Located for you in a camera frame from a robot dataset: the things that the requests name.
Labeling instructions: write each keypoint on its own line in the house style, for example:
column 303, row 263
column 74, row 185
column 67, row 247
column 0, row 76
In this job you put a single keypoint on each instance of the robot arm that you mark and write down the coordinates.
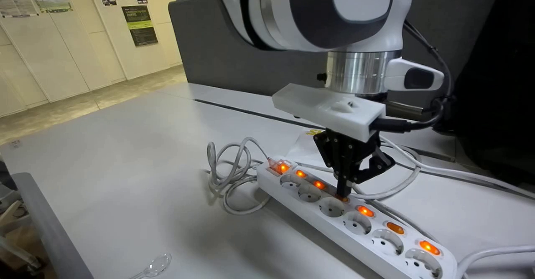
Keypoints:
column 368, row 16

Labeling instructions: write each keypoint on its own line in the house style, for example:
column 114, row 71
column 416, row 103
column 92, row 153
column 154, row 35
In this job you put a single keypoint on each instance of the grey partition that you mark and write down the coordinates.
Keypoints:
column 217, row 49

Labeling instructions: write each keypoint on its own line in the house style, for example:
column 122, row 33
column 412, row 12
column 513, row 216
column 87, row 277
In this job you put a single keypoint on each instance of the white wall cabinets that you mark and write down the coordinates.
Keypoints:
column 62, row 57

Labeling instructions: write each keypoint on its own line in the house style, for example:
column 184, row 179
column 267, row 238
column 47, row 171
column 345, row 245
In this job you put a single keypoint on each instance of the clear plastic spoon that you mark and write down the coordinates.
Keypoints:
column 156, row 265

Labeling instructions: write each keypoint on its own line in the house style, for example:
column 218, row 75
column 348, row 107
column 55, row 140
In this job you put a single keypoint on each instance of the black and green poster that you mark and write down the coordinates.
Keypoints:
column 140, row 25

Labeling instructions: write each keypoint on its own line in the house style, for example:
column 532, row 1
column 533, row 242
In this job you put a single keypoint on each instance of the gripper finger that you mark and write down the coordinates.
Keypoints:
column 378, row 162
column 340, row 166

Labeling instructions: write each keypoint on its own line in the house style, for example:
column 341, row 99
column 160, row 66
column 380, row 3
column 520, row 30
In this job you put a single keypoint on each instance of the white power strip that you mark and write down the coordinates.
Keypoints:
column 359, row 224

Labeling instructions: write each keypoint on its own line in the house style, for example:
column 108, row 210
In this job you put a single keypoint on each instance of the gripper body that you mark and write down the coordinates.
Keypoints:
column 355, row 145

